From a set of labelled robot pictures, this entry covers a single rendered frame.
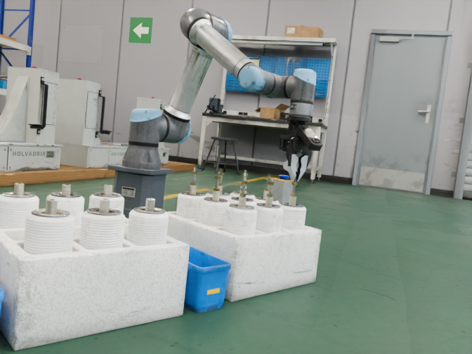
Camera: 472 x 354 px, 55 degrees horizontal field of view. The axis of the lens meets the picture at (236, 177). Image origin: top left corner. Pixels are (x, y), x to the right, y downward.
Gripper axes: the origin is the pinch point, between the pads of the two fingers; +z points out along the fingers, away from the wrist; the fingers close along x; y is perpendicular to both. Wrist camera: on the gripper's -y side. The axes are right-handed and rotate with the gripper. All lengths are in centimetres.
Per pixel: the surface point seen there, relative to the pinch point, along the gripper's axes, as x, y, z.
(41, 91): 65, 232, -29
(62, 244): 74, -26, 15
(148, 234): 54, -21, 14
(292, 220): 2.1, -3.7, 13.6
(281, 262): 9.0, -10.2, 25.2
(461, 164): -429, 256, -10
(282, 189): -8.5, 20.1, 6.6
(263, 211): 14.9, -5.9, 10.3
